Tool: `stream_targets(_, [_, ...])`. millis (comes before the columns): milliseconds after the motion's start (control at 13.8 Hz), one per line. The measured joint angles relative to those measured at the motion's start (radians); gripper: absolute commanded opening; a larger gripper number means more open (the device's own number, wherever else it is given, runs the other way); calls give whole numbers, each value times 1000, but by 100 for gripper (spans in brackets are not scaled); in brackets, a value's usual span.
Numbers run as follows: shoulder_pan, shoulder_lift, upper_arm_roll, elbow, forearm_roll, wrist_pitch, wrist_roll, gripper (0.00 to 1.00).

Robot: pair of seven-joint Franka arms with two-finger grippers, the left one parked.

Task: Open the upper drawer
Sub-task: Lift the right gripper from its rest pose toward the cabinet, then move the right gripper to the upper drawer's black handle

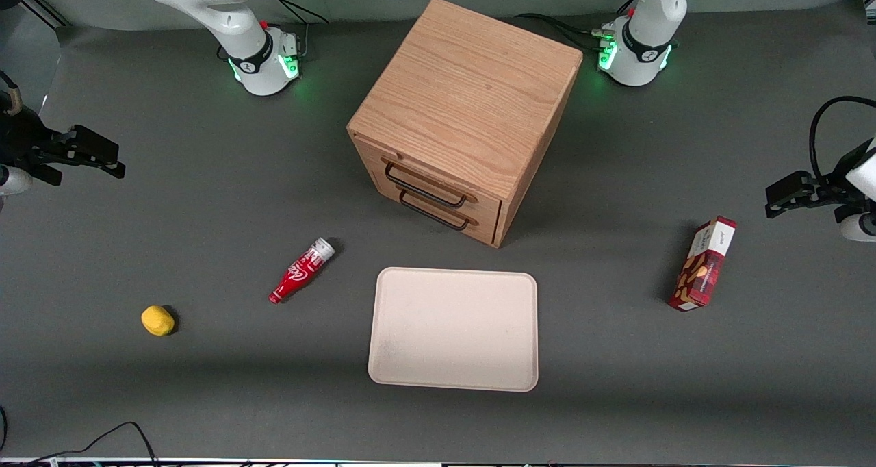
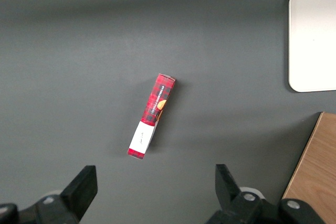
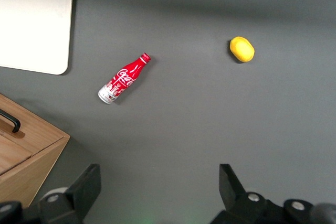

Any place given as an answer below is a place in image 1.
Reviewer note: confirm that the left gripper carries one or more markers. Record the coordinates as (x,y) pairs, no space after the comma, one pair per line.
(835,177)

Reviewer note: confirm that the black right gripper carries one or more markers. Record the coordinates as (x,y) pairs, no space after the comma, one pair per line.
(22,138)

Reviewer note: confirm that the wooden tool holder block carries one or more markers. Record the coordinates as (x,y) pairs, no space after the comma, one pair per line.
(367,153)

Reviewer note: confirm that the black hex key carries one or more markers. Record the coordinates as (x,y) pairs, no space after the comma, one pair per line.
(424,192)

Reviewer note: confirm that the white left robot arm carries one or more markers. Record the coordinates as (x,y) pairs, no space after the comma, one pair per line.
(650,15)

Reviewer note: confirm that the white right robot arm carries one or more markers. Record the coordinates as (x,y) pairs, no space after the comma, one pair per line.
(233,15)

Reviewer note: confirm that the wooden drawer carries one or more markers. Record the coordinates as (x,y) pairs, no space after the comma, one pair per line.
(487,231)

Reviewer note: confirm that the wooden drawer cabinet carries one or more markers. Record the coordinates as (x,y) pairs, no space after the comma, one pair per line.
(472,83)

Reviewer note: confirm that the red cookie box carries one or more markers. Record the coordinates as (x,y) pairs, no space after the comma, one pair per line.
(703,265)

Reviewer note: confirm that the yellow lemon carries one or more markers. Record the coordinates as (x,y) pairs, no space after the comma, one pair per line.
(157,320)

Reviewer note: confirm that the red cola bottle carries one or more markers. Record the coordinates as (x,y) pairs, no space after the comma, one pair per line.
(301,270)

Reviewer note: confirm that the beige plastic tray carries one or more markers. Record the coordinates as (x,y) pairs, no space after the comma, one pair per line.
(452,330)

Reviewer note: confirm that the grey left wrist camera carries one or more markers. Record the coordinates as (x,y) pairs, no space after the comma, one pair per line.
(861,227)

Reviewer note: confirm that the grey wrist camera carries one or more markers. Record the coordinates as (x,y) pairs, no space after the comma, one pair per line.
(12,181)
(861,227)

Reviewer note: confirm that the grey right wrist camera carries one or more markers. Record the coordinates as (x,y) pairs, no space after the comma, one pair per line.
(12,181)

